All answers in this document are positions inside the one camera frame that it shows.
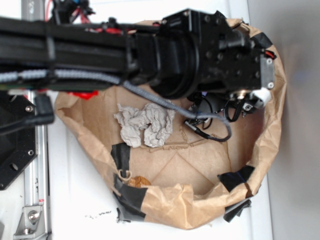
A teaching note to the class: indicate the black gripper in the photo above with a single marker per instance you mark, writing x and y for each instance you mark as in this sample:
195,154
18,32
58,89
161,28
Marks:
226,60

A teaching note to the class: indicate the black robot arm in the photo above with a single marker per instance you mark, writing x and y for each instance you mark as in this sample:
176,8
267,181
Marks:
38,55

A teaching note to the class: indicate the crumpled white paper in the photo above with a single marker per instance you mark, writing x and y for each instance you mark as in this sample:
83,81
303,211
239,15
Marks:
154,121

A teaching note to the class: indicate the brown paper bag tray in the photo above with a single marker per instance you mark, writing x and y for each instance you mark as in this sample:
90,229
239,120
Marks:
189,181

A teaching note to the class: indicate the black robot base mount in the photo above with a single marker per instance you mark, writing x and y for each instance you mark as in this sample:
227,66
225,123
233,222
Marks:
18,120

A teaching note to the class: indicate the aluminium rail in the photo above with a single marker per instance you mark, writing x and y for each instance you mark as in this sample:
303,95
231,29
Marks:
35,220

